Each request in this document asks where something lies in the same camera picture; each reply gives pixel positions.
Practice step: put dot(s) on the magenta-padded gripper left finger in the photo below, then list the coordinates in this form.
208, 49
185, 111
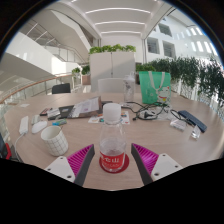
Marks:
60, 166

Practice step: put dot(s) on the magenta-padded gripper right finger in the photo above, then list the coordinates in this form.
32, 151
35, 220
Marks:
165, 165

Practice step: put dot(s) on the clear red-labelled water bottle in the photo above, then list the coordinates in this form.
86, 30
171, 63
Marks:
112, 146

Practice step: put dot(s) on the white grid-patterned cup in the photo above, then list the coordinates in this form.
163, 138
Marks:
55, 141

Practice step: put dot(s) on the white tissue packet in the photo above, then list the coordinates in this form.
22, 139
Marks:
178, 124
196, 132

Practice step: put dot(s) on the small teal eraser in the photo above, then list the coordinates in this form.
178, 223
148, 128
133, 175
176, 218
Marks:
60, 122

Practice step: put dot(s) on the white computer mouse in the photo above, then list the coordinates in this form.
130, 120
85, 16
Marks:
39, 127

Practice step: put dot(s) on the dark blue flat case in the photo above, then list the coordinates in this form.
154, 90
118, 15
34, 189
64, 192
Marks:
192, 120

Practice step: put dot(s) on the small white device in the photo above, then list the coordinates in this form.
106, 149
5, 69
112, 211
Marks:
35, 118

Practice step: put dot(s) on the white power strip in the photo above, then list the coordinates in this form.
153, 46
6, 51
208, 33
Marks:
23, 125

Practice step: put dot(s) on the black notebook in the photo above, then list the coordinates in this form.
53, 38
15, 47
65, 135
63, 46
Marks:
65, 110

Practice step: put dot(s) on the dark phone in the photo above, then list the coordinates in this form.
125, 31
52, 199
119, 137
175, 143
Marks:
45, 111

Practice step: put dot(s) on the red and blue chair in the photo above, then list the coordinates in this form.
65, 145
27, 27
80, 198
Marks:
5, 150

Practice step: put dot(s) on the white paper booklet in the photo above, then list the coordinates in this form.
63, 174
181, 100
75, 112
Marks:
86, 106

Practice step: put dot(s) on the small white paper slip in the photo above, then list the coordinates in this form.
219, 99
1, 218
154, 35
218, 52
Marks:
24, 105

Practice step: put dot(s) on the green tote bag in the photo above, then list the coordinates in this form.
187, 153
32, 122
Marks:
146, 90

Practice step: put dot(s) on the black chair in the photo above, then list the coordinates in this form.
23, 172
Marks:
61, 88

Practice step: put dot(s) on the clear plastic tumbler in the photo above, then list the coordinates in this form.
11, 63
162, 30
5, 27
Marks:
129, 88

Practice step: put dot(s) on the railing with wooden handrail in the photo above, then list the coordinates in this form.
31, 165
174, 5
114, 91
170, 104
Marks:
30, 86

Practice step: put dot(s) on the row of green trees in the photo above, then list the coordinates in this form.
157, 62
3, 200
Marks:
193, 75

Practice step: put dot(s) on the potted green plants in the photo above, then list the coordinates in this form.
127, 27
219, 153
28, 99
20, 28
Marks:
86, 70

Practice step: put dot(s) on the low planter with plants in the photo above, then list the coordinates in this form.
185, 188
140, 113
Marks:
143, 67

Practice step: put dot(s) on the white cabinet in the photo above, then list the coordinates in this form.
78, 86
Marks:
111, 68

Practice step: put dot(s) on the green plants atop cabinet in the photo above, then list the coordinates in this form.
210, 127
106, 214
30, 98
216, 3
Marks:
111, 49

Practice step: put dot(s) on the ceiling light strips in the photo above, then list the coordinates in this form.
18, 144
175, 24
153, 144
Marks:
118, 22

